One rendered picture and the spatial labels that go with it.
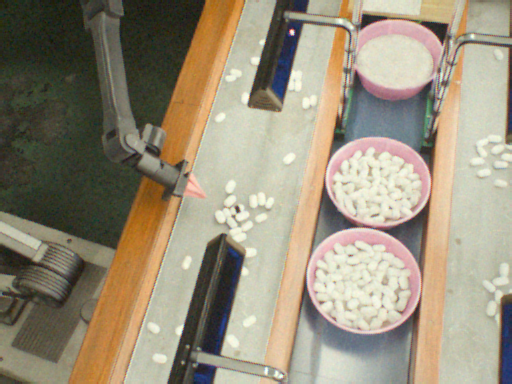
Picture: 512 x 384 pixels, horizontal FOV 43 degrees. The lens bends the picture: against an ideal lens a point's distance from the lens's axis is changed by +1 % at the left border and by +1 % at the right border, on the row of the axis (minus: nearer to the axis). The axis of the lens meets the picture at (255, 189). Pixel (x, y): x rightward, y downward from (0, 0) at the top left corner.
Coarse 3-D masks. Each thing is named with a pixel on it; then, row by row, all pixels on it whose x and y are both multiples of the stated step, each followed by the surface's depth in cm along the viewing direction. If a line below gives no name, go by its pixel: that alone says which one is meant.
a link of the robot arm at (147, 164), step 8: (144, 152) 155; (152, 152) 160; (136, 160) 156; (144, 160) 155; (152, 160) 156; (160, 160) 158; (136, 168) 156; (144, 168) 156; (152, 168) 156; (160, 168) 158; (152, 176) 157
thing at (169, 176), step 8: (184, 160) 162; (168, 168) 158; (176, 168) 160; (184, 168) 161; (160, 176) 157; (168, 176) 158; (176, 176) 159; (160, 184) 160; (168, 184) 159; (176, 184) 158; (168, 192) 160; (176, 192) 157
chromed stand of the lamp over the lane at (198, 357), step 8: (184, 352) 112; (192, 352) 110; (200, 352) 110; (208, 352) 111; (184, 360) 111; (192, 360) 110; (200, 360) 110; (208, 360) 109; (216, 360) 109; (224, 360) 109; (232, 360) 109; (240, 360) 109; (224, 368) 109; (232, 368) 109; (240, 368) 109; (248, 368) 108; (256, 368) 108; (264, 368) 108; (272, 368) 108; (256, 376) 109; (264, 376) 108; (272, 376) 108; (280, 376) 108; (288, 376) 110
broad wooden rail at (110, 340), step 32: (224, 0) 204; (224, 32) 197; (192, 64) 191; (224, 64) 193; (192, 96) 185; (160, 128) 180; (192, 128) 179; (192, 160) 176; (160, 192) 169; (128, 224) 164; (160, 224) 164; (128, 256) 160; (160, 256) 161; (128, 288) 155; (96, 320) 152; (128, 320) 151; (96, 352) 148; (128, 352) 149
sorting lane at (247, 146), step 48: (336, 0) 205; (240, 48) 197; (240, 96) 187; (288, 96) 186; (240, 144) 178; (288, 144) 178; (240, 192) 170; (288, 192) 170; (192, 240) 164; (288, 240) 163; (192, 288) 157; (240, 288) 157; (144, 336) 152; (240, 336) 150
